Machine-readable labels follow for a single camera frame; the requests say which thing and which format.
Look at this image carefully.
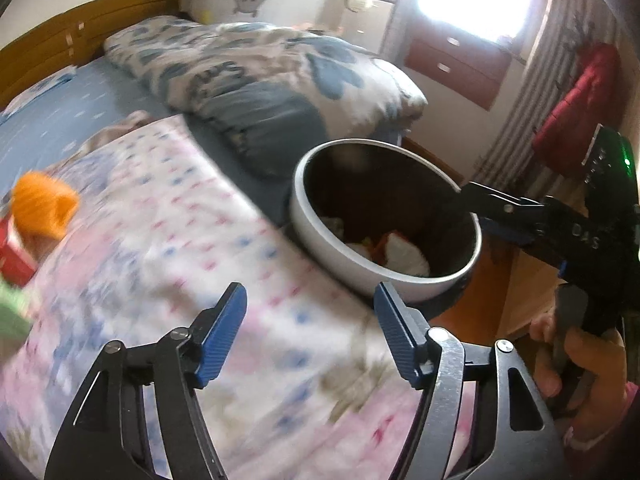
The person's right hand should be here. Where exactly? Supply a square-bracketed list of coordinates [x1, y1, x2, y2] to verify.
[529, 305, 632, 442]

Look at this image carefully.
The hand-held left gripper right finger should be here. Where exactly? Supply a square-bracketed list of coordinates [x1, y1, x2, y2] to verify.
[373, 281, 571, 480]

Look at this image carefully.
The red-brown drawer cabinet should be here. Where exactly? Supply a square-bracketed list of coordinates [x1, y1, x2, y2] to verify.
[404, 17, 511, 111]

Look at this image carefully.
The bed with blue sheet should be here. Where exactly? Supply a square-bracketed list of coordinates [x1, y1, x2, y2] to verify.
[0, 57, 301, 196]

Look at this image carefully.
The green carton box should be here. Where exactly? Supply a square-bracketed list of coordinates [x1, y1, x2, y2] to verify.
[0, 280, 33, 346]

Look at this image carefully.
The wooden headboard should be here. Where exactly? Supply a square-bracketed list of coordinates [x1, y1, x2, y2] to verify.
[0, 0, 183, 111]

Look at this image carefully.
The red jacket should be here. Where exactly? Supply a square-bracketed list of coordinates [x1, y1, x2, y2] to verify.
[531, 42, 621, 171]

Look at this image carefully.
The round white-rimmed trash bin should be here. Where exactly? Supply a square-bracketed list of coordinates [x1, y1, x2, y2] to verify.
[290, 138, 483, 318]

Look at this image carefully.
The blue and white pillow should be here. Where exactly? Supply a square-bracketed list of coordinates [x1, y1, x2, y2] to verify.
[2, 67, 77, 111]

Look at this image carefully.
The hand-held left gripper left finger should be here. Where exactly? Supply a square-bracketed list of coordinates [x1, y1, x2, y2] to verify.
[44, 282, 248, 480]

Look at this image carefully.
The orange foam net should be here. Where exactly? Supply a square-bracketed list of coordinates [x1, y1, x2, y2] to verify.
[11, 171, 81, 241]

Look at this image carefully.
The pink floral blanket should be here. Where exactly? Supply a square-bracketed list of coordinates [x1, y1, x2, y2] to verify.
[0, 115, 481, 480]

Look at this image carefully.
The heart print quilt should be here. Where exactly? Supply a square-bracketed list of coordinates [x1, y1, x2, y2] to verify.
[103, 16, 428, 178]

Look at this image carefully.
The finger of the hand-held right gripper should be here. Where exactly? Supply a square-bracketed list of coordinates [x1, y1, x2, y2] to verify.
[479, 215, 545, 257]
[457, 181, 547, 222]

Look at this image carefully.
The person's right forearm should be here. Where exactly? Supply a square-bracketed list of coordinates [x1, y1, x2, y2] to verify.
[562, 382, 640, 480]

